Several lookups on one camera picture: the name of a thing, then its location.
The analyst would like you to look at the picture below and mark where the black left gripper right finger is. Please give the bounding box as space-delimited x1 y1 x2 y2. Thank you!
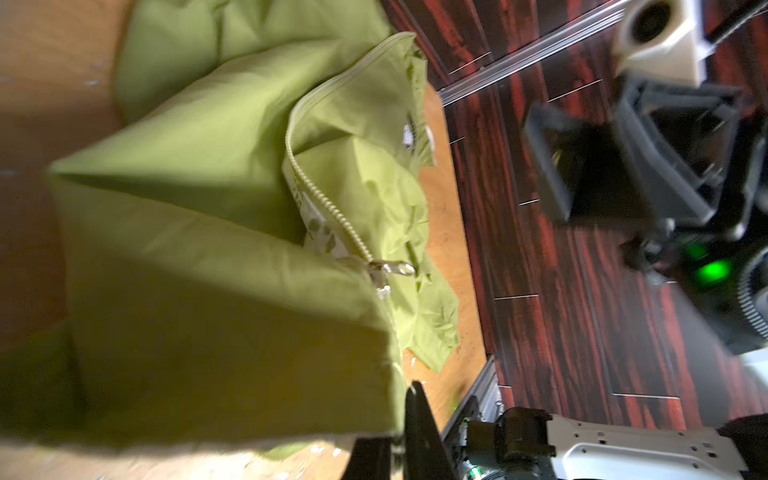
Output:
403 381 456 480

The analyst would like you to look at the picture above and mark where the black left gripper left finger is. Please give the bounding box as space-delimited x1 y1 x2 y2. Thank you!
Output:
341 437 392 480

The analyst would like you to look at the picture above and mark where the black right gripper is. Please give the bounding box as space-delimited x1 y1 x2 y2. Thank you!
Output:
523 75 767 270

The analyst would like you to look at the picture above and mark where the green Snoopy zip jacket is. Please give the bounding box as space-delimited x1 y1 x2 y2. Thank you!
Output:
1 1 459 458

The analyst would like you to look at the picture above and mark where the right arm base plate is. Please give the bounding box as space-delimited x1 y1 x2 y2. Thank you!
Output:
443 395 768 480

